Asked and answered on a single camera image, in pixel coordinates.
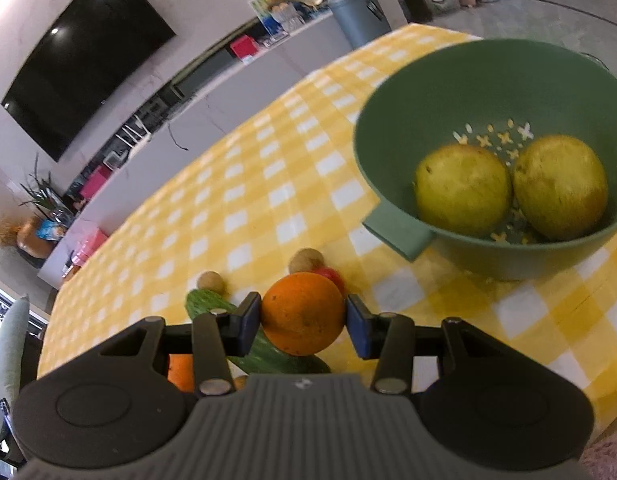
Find small brown longan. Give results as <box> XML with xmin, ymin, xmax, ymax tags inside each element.
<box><xmin>197</xmin><ymin>271</ymin><xmax>226</xmax><ymax>295</ymax></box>

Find red cherry tomato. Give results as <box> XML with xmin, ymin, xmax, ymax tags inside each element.
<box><xmin>314</xmin><ymin>266</ymin><xmax>346</xmax><ymax>297</ymax></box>

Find teddy bear gift display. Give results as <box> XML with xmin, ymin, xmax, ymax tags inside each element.
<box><xmin>249</xmin><ymin>0</ymin><xmax>327</xmax><ymax>40</ymax></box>

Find green cucumber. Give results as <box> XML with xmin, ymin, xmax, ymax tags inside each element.
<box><xmin>184</xmin><ymin>288</ymin><xmax>332</xmax><ymax>376</ymax></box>

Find black wall television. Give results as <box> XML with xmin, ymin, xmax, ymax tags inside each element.
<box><xmin>2</xmin><ymin>0</ymin><xmax>175</xmax><ymax>160</ymax></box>

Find green colander bowl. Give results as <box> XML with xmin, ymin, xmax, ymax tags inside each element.
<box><xmin>354</xmin><ymin>39</ymin><xmax>617</xmax><ymax>280</ymax></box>

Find yellow-green pear left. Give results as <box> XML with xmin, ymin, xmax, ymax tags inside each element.
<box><xmin>413</xmin><ymin>144</ymin><xmax>512</xmax><ymax>238</ymax></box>

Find pink box lower shelf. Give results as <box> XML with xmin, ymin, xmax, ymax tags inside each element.
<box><xmin>71</xmin><ymin>228</ymin><xmax>108</xmax><ymax>266</ymax></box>

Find red box on cabinet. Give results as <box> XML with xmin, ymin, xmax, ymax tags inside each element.
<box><xmin>230</xmin><ymin>35</ymin><xmax>260</xmax><ymax>60</ymax></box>

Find yellow-green pear right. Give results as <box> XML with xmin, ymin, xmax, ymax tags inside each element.
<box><xmin>512</xmin><ymin>134</ymin><xmax>609</xmax><ymax>242</ymax></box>

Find white TV cabinet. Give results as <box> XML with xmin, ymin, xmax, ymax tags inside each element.
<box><xmin>36</xmin><ymin>0</ymin><xmax>408</xmax><ymax>291</ymax></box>

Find blue-grey pedal trash bin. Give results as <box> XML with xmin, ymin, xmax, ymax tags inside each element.
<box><xmin>329</xmin><ymin>0</ymin><xmax>391</xmax><ymax>50</ymax></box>

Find orange fruit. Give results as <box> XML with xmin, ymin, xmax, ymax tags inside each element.
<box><xmin>262</xmin><ymin>272</ymin><xmax>346</xmax><ymax>356</ymax></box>
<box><xmin>167</xmin><ymin>354</ymin><xmax>196</xmax><ymax>393</ymax></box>

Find brown longan ball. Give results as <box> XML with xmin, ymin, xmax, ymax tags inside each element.
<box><xmin>288</xmin><ymin>248</ymin><xmax>325</xmax><ymax>274</ymax></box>

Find yellow checkered tablecloth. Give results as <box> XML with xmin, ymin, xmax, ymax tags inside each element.
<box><xmin>39</xmin><ymin>25</ymin><xmax>617</xmax><ymax>430</ymax></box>

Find yellow-green pear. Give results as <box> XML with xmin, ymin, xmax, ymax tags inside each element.
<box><xmin>512</xmin><ymin>134</ymin><xmax>609</xmax><ymax>242</ymax></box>
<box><xmin>413</xmin><ymin>144</ymin><xmax>512</xmax><ymax>238</ymax></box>

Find orange vase with plant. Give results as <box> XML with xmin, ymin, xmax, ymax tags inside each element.
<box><xmin>0</xmin><ymin>157</ymin><xmax>75</xmax><ymax>260</ymax></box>

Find light green chair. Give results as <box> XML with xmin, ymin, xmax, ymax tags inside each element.
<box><xmin>0</xmin><ymin>295</ymin><xmax>30</xmax><ymax>442</ymax></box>

